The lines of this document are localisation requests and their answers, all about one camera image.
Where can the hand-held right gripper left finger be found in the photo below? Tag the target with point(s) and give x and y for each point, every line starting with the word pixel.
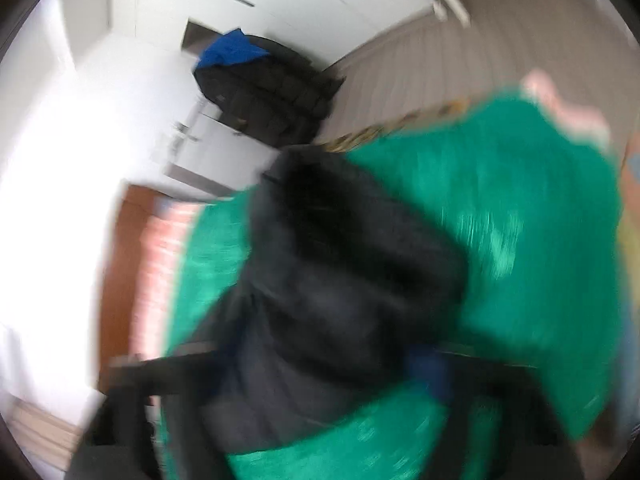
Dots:
pixel 165 375

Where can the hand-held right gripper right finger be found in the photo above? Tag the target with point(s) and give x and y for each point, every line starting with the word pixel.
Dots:
pixel 426 371

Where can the black puffer jacket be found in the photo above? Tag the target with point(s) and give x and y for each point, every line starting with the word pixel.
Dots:
pixel 345 280

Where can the pink striped bedsheet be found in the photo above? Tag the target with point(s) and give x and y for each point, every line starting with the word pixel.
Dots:
pixel 157 270

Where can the wooden bed headboard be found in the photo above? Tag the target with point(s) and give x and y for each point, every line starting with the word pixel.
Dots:
pixel 119 280

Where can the green plush blanket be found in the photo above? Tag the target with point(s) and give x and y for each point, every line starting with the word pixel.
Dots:
pixel 500 220

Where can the white cabinet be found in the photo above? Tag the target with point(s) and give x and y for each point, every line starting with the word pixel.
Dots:
pixel 215 150

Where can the pink cloth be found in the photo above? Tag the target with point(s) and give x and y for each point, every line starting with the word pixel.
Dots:
pixel 570 110

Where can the black padded coat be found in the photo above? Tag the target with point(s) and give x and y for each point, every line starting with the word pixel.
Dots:
pixel 270 95

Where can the blue cloth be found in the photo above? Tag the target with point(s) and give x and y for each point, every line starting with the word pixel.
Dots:
pixel 230 51

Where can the white wardrobe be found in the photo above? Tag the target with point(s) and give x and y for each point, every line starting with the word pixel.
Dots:
pixel 320 5

